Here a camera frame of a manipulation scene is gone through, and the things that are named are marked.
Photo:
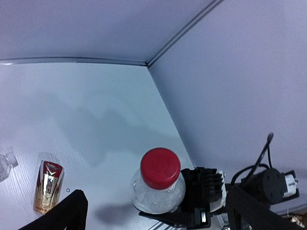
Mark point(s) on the right aluminium corner post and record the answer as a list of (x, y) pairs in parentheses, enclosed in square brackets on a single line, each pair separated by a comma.
[(208, 8)]

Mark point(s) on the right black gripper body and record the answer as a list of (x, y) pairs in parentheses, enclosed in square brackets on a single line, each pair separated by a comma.
[(198, 218)]

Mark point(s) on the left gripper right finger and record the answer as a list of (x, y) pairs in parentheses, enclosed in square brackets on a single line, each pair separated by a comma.
[(241, 206)]

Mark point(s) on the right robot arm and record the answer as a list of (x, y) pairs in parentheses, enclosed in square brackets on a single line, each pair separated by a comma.
[(267, 187)]

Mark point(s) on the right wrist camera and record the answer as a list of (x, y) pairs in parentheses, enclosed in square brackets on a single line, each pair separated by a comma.
[(291, 182)]

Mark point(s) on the clear bottle red white label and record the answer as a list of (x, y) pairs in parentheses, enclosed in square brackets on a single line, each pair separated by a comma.
[(153, 201)]

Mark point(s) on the red bottle cap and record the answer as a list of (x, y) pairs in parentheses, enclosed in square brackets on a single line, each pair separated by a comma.
[(160, 168)]

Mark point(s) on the clear bottle blue label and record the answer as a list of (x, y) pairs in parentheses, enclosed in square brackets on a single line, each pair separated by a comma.
[(7, 162)]

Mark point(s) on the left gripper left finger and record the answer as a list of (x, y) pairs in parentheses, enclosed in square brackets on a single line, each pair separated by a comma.
[(69, 214)]

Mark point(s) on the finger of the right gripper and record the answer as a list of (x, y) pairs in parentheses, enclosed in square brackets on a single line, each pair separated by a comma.
[(205, 188)]

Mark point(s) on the gold red tea bottle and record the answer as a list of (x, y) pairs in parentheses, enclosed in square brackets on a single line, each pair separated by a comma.
[(48, 186)]

